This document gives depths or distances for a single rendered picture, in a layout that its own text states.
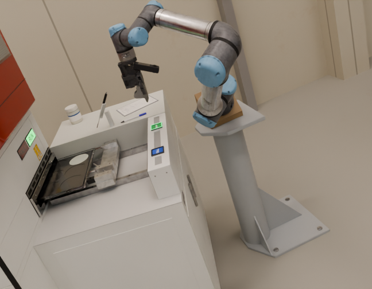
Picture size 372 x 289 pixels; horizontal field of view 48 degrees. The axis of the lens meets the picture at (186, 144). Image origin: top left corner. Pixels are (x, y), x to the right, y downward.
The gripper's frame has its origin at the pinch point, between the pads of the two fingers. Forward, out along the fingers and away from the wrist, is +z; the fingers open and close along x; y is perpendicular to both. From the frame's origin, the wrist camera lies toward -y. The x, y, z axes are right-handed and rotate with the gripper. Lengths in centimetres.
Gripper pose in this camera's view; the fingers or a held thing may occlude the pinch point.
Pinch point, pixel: (147, 98)
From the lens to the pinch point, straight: 195.2
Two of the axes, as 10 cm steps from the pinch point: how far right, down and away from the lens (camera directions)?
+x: 0.8, 4.4, -9.0
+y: -9.5, 3.0, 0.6
